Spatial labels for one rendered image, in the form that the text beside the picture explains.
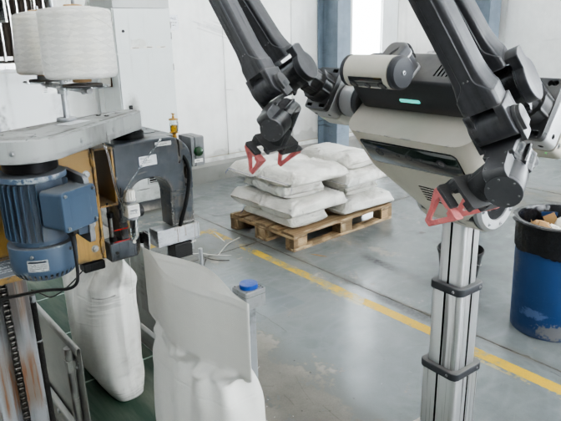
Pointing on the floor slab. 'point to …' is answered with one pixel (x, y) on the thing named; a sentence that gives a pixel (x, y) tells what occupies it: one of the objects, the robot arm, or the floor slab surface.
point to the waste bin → (537, 274)
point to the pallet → (270, 230)
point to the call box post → (253, 341)
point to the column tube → (37, 410)
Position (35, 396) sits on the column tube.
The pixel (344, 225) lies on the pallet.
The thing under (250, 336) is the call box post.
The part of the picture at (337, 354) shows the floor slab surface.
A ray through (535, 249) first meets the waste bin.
